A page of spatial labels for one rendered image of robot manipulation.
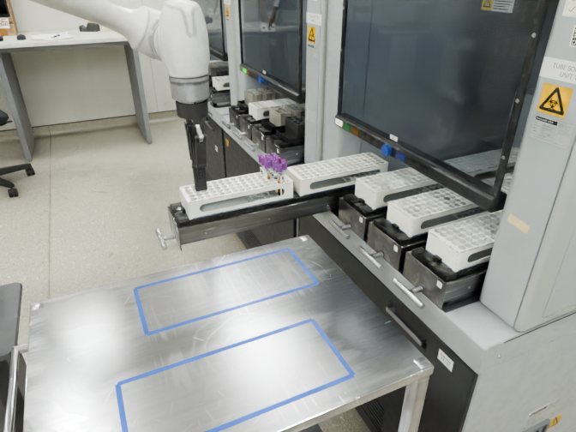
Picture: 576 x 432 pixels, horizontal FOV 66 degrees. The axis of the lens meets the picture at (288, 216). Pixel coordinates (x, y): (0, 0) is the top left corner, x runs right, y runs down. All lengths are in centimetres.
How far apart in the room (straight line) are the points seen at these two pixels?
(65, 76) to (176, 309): 390
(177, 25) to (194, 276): 53
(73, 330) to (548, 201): 86
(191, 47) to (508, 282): 82
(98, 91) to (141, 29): 353
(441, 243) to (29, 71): 409
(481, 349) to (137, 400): 64
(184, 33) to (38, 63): 364
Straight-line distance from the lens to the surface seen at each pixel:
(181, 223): 117
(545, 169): 89
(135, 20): 118
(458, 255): 100
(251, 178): 127
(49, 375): 84
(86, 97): 468
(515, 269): 98
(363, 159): 140
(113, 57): 463
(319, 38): 148
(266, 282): 93
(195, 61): 105
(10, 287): 130
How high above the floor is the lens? 139
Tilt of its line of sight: 29 degrees down
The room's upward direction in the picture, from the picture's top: straight up
